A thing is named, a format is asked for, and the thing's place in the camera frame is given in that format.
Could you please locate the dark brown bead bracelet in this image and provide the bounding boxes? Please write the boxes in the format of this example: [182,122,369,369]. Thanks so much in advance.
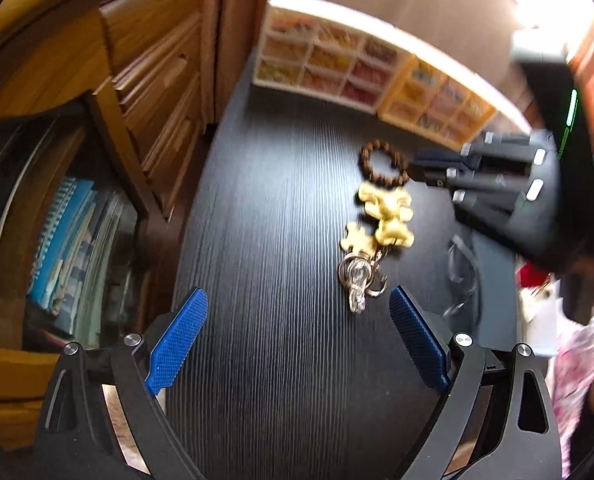
[359,138,411,189]

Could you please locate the yellow nine-drawer bead organizer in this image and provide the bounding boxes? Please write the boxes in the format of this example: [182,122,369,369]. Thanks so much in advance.
[377,56,498,151]

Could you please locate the small yellow bear charm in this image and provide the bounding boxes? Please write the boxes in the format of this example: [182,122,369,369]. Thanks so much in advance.
[339,221,378,257]

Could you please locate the white nine-drawer bead organizer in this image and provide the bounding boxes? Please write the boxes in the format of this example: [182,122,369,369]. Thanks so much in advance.
[253,6,411,114]

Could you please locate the blue spiral notebooks stack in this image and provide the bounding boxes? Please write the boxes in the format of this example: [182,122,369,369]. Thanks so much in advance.
[24,176,139,349]

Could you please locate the black wire eyeglasses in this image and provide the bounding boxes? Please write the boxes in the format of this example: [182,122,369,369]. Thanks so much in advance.
[442,234,481,326]

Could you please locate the wooden drawer cabinet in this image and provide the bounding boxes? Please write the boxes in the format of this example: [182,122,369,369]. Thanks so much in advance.
[0,0,265,451]

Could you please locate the yellow bear-shaped charm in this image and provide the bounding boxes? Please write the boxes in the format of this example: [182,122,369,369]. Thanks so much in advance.
[358,182,414,248]

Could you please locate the silver keyring cluster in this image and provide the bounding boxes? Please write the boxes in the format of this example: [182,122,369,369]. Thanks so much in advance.
[337,250,388,314]

